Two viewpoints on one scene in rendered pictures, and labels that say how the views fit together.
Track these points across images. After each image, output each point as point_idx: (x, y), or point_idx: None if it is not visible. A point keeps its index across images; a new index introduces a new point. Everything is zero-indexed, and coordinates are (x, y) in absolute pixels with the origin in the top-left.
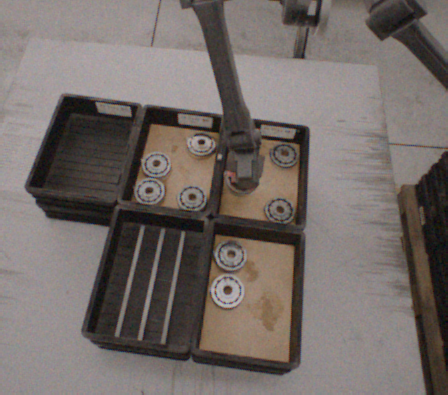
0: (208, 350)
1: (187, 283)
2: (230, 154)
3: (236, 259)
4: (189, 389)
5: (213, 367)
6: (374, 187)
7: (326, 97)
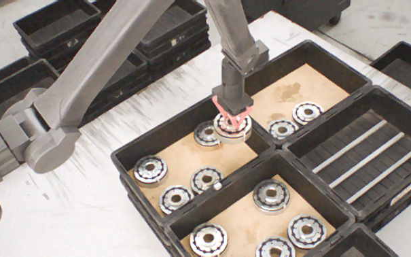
0: (359, 76)
1: (333, 144)
2: (237, 107)
3: (282, 124)
4: None
5: None
6: (105, 131)
7: (21, 228)
